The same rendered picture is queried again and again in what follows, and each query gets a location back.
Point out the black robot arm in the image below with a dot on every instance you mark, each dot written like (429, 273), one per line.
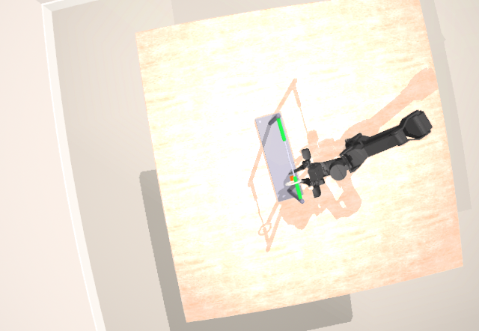
(358, 148)

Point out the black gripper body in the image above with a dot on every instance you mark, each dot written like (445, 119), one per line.
(306, 155)

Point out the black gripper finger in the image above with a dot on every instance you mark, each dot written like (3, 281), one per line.
(301, 167)
(305, 181)

